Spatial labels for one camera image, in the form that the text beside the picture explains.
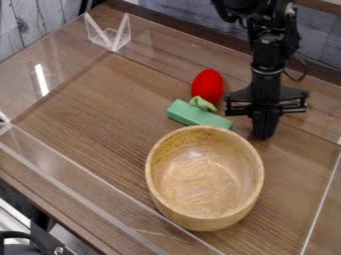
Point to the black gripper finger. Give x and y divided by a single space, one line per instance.
264 122

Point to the black metal bracket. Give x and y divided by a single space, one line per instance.
52 246

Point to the green rectangular block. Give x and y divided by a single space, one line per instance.
196 113

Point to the clear acrylic tray wall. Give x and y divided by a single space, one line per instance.
85 113

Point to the red plush strawberry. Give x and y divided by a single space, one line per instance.
206 90

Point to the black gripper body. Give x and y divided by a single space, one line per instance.
286 100

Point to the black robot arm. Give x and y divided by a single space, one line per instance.
268 21

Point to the wooden bowl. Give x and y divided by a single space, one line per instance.
204 177

